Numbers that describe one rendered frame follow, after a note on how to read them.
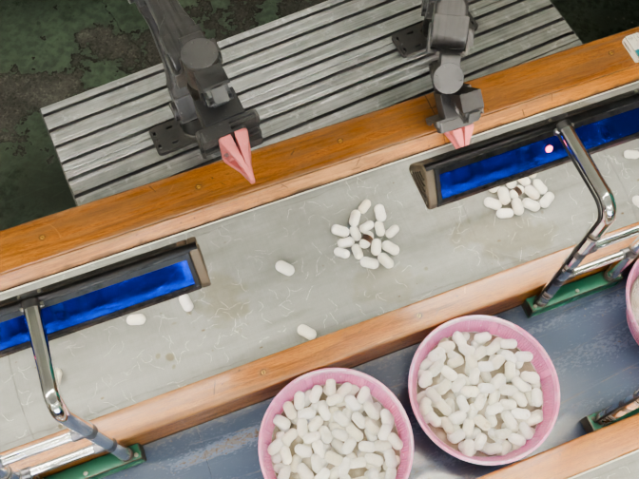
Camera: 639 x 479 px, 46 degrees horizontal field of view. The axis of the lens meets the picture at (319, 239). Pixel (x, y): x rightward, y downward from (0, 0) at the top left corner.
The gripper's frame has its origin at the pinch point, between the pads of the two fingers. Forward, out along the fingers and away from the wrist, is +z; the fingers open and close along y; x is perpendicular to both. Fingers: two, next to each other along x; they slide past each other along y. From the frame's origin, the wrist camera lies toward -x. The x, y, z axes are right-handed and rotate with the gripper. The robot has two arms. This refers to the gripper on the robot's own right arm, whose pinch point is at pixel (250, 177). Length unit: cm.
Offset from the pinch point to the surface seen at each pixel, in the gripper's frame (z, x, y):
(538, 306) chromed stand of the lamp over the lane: 31, 36, 44
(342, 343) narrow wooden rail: 22.4, 30.5, 5.7
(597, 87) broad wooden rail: -5, 33, 80
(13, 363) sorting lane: -1, 33, -50
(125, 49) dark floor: -121, 109, -4
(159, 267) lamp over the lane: 9.3, -3.1, -17.9
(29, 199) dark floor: -79, 108, -50
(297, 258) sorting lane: 2.7, 33.2, 5.7
